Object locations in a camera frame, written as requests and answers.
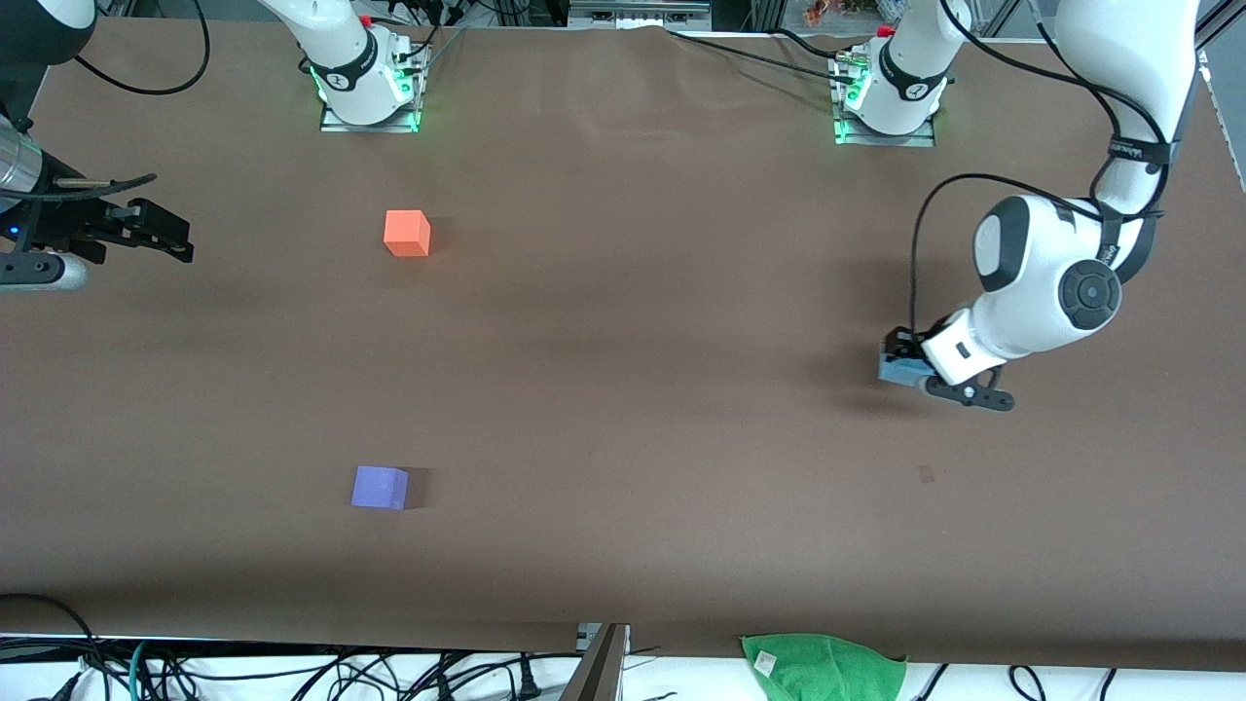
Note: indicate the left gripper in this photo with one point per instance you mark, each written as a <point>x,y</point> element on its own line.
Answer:
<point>903,344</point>

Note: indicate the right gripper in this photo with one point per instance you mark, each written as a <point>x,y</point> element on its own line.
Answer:
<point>60,222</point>

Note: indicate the blue foam block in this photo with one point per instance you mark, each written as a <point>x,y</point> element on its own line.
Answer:
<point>900,372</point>

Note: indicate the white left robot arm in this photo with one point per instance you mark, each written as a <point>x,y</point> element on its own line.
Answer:
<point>1042,282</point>

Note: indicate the orange foam block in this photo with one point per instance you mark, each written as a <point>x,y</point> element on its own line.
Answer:
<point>404,234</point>

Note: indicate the purple foam block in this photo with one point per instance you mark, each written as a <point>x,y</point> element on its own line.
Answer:
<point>378,489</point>

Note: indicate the green microfibre cloth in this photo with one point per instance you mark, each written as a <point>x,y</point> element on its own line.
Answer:
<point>827,672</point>

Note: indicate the metal rack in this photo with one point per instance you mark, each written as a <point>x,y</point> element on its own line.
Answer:
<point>638,12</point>

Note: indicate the black power plug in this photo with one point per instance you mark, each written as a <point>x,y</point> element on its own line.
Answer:
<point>527,679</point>

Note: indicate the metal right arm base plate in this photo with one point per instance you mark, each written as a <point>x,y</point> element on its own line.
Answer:
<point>336,125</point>

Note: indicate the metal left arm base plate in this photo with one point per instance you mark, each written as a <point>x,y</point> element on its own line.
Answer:
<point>857,139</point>

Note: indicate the grey metal post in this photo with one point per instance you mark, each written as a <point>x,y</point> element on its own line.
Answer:
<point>596,672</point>

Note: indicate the aluminium frame profile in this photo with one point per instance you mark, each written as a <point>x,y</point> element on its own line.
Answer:
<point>1228,12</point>

